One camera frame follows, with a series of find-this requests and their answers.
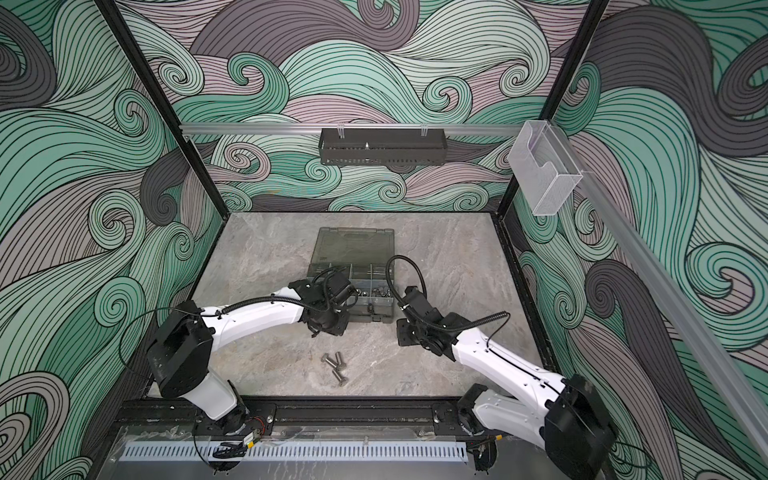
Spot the aluminium wall rail back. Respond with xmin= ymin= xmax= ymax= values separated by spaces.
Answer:
xmin=179 ymin=122 xmax=522 ymax=137

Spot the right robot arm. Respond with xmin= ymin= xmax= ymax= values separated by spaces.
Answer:
xmin=398 ymin=294 xmax=618 ymax=479

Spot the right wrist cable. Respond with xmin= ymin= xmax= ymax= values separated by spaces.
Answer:
xmin=385 ymin=254 xmax=428 ymax=313

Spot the aluminium wall rail right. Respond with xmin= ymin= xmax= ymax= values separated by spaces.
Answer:
xmin=551 ymin=125 xmax=767 ymax=460

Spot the white slotted cable duct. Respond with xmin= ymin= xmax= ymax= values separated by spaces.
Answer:
xmin=119 ymin=440 xmax=469 ymax=463

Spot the grey plastic organizer box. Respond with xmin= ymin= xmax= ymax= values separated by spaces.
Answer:
xmin=307 ymin=227 xmax=395 ymax=324

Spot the aluminium wall rail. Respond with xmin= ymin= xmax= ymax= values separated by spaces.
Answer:
xmin=179 ymin=122 xmax=522 ymax=137
xmin=551 ymin=125 xmax=767 ymax=460

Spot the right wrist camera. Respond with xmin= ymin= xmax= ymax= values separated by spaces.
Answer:
xmin=403 ymin=286 xmax=438 ymax=322

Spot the black wall tray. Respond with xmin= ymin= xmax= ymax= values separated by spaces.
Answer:
xmin=318 ymin=129 xmax=448 ymax=167

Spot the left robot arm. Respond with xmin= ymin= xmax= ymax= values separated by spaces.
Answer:
xmin=146 ymin=272 xmax=358 ymax=421

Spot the clear plastic wall holder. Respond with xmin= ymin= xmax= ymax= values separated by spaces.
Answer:
xmin=507 ymin=120 xmax=583 ymax=217

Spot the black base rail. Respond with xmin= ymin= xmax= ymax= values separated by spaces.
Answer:
xmin=119 ymin=395 xmax=595 ymax=439

